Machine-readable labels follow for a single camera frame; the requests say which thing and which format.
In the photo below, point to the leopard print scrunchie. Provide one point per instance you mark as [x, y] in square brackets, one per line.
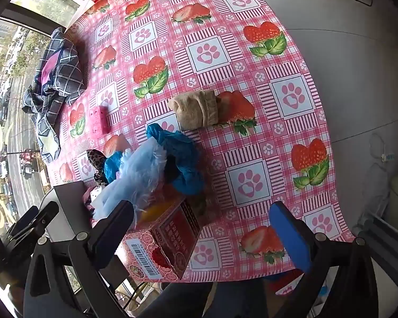
[98, 162]

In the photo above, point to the pink sponge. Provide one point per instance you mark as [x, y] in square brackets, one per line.
[98, 121]

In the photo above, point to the pink strawberry printed tablecloth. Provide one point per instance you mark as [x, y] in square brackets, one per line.
[219, 172]

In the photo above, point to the dark knit sock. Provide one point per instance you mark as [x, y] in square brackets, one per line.
[88, 205]

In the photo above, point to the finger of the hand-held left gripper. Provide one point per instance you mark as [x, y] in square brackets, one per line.
[46, 213]
[26, 217]

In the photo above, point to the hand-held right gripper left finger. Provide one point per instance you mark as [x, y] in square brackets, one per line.
[112, 235]

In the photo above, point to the beige socks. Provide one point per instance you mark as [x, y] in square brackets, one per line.
[192, 109]

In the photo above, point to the dark blue plaid cloth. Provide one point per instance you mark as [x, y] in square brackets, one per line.
[63, 73]

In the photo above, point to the light blue fluffy cloth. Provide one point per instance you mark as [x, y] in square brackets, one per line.
[132, 175]

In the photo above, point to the red printed cardboard box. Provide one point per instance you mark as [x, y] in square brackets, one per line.
[172, 235]

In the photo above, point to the grey metal rack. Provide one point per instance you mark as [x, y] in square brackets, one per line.
[378, 235]

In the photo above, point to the white power strip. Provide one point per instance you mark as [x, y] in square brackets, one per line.
[388, 156]

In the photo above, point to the small white object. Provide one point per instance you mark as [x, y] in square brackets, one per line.
[98, 193]

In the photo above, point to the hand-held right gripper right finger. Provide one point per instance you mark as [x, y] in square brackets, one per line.
[290, 238]

